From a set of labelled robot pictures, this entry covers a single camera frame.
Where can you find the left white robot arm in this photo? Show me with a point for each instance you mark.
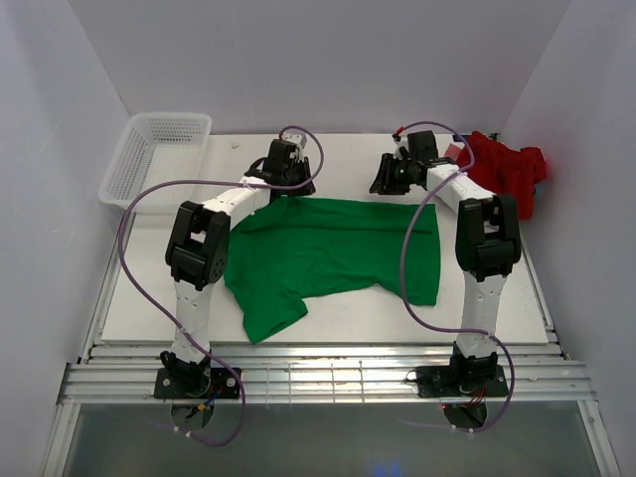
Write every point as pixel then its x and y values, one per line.
pixel 198 252

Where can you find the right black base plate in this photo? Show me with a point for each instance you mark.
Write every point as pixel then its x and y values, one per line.
pixel 441 382

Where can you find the pink folded cloth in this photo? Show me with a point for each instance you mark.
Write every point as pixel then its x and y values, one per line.
pixel 453 151

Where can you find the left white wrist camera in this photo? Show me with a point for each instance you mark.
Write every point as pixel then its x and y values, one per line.
pixel 297 137

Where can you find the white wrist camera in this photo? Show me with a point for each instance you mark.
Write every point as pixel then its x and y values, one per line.
pixel 297 137
pixel 400 140

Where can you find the aluminium rail frame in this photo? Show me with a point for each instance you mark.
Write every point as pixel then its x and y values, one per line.
pixel 355 347

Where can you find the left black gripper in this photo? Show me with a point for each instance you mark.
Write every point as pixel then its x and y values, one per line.
pixel 302 165

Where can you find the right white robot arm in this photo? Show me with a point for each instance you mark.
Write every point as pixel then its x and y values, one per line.
pixel 487 246

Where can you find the green t shirt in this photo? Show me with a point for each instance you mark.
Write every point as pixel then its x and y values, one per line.
pixel 300 248

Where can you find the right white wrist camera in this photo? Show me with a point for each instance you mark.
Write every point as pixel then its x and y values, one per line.
pixel 400 140

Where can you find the red t shirt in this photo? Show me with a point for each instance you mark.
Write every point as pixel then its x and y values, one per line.
pixel 506 171

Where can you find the white plastic basket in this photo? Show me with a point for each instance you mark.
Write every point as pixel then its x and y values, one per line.
pixel 155 148

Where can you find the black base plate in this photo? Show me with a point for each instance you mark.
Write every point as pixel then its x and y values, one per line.
pixel 218 382
pixel 441 382

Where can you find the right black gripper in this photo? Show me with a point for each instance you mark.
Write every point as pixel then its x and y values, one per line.
pixel 383 183

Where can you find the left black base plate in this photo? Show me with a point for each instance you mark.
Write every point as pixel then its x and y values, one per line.
pixel 218 382

